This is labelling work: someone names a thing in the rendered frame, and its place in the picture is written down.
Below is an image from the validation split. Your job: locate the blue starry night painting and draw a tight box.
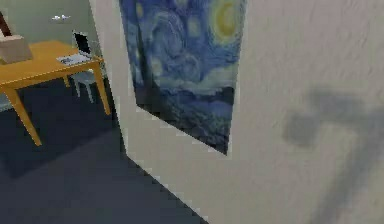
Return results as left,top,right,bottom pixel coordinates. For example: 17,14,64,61
118,0,248,156

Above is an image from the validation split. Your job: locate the pale grey chair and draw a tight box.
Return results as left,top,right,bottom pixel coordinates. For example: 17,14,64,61
69,39,108,104

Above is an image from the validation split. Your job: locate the grey open laptop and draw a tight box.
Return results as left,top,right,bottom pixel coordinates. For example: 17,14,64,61
55,30,93,66

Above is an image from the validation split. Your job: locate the orange wooden table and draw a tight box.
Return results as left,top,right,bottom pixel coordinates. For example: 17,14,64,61
0,40,112,147

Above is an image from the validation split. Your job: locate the beige cardboard box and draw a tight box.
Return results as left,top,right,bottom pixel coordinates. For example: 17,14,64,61
0,34,34,65

